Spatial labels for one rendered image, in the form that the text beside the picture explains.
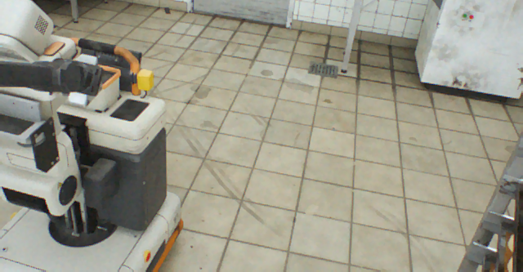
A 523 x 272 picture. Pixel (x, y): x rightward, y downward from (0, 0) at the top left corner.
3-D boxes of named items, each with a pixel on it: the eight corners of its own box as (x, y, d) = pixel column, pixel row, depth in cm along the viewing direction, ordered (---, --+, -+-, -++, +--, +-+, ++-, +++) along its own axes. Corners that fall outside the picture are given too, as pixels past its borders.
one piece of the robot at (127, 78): (66, 92, 199) (74, 37, 196) (145, 110, 193) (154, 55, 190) (50, 93, 188) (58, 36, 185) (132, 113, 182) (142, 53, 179)
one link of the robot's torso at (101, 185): (56, 183, 189) (47, 131, 176) (122, 201, 184) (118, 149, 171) (11, 229, 167) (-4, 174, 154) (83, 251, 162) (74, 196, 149)
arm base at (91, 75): (105, 67, 135) (66, 59, 137) (90, 60, 127) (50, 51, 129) (96, 97, 134) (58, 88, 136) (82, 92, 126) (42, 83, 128)
